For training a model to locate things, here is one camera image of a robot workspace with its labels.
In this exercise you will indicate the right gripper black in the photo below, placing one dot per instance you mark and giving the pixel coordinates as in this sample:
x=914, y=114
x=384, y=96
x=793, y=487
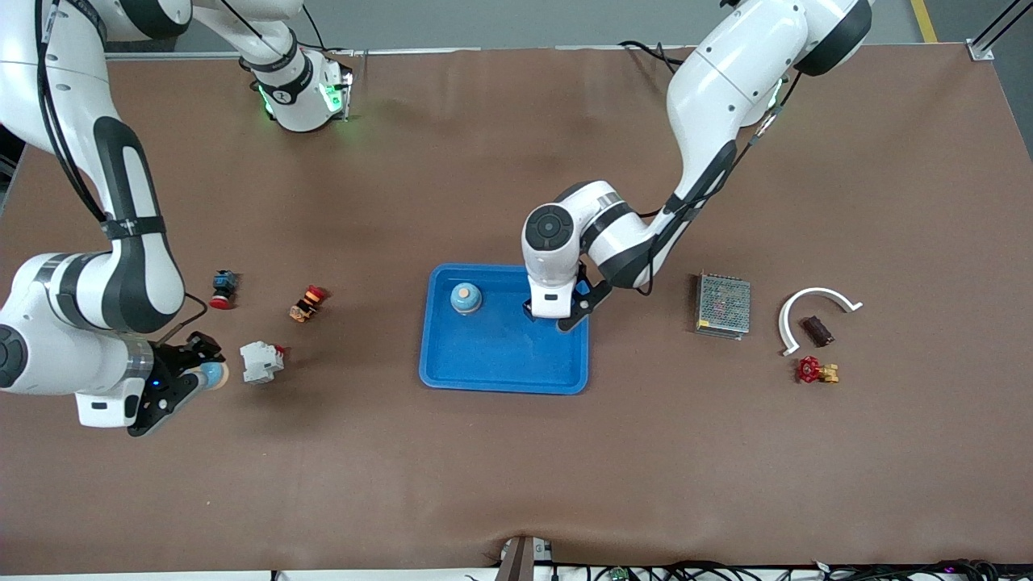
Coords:
x=182, y=353

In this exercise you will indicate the dark brown cylindrical capacitor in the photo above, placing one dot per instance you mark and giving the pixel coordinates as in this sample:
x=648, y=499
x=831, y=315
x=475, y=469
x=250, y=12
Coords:
x=817, y=331

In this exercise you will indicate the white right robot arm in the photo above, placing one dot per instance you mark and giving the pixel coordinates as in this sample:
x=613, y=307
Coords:
x=137, y=274

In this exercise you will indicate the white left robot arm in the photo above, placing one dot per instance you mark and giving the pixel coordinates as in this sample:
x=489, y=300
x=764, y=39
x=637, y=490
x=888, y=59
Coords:
x=726, y=81

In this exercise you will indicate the blue plastic tray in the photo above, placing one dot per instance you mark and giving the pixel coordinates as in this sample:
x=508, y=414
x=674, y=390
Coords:
x=500, y=355

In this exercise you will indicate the white circuit breaker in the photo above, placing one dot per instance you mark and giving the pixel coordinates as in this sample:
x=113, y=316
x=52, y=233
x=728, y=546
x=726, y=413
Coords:
x=261, y=361

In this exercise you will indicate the red mushroom button blue base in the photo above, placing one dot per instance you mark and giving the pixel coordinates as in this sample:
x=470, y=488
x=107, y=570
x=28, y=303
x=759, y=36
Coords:
x=223, y=289

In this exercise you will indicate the metal mesh power supply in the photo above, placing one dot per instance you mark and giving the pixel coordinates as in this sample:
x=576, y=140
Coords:
x=724, y=307

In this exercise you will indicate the brass valve red handwheel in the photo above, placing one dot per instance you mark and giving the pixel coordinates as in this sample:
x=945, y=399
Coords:
x=815, y=371

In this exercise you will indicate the orange black red-capped switch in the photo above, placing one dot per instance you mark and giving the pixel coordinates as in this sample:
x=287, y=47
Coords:
x=308, y=303

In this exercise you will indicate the white curved plastic bracket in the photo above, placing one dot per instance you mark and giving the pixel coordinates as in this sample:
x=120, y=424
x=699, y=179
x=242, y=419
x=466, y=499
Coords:
x=815, y=291

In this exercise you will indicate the grey mount post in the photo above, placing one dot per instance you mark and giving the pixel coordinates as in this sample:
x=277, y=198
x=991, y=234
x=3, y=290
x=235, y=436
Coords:
x=523, y=565

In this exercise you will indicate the aluminium frame profile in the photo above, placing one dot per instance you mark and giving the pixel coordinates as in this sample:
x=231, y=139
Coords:
x=980, y=50

